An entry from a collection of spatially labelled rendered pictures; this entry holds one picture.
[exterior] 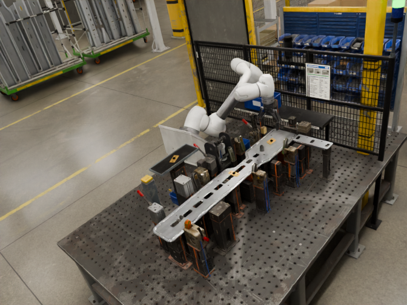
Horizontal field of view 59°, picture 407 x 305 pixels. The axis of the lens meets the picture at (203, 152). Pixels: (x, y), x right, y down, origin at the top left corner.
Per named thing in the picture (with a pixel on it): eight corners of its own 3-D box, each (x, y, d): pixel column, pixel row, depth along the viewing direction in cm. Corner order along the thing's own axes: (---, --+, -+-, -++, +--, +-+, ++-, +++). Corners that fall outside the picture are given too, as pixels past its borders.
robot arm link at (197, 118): (180, 126, 328) (188, 103, 330) (196, 132, 336) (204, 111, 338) (188, 126, 314) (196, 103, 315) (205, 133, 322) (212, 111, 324)
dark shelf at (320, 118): (321, 130, 280) (321, 127, 278) (232, 109, 338) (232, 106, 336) (334, 118, 292) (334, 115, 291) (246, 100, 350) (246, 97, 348)
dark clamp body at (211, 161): (218, 206, 272) (210, 165, 252) (206, 200, 281) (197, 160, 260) (227, 198, 278) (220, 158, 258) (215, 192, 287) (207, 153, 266)
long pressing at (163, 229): (173, 245, 206) (173, 244, 205) (149, 230, 221) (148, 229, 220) (298, 135, 282) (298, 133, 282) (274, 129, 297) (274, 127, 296)
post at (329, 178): (330, 181, 273) (331, 150, 258) (317, 177, 280) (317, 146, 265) (334, 177, 277) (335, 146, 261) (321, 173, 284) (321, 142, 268)
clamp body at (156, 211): (168, 254, 240) (154, 215, 221) (157, 247, 247) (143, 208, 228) (177, 245, 246) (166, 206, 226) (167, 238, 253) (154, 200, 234)
